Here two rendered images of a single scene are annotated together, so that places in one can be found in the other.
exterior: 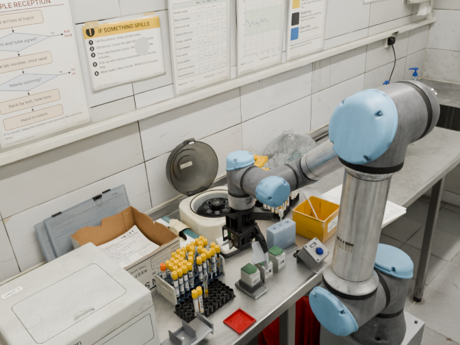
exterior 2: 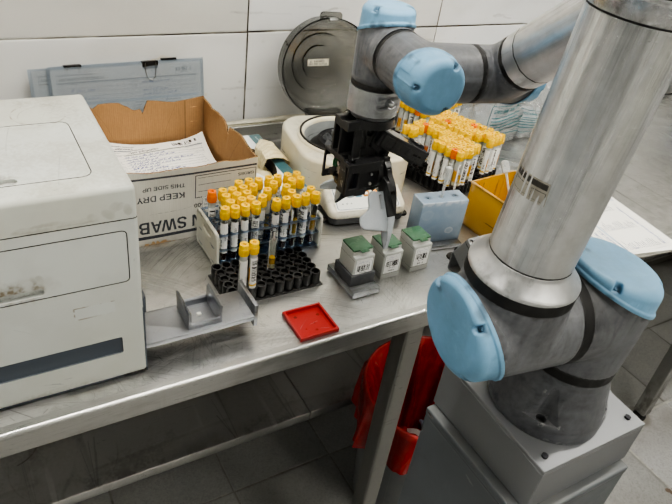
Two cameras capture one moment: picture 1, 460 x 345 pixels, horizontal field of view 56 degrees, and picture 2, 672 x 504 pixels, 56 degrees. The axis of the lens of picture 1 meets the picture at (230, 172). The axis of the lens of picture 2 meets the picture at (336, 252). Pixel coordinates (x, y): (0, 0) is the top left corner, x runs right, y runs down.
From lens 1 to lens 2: 0.36 m
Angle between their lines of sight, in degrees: 10
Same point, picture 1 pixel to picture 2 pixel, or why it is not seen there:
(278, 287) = (400, 294)
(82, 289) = (17, 150)
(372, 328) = (536, 395)
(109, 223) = (158, 112)
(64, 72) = not seen: outside the picture
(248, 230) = (368, 163)
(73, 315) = not seen: outside the picture
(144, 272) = (179, 195)
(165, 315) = (193, 276)
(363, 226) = (584, 146)
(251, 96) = not seen: outside the picture
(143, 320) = (110, 238)
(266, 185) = (417, 61)
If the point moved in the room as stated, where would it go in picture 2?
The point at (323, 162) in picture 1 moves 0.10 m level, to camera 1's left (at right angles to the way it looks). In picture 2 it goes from (547, 41) to (459, 24)
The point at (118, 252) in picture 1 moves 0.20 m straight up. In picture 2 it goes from (157, 162) to (154, 62)
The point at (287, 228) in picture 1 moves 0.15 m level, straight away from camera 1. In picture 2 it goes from (451, 205) to (467, 173)
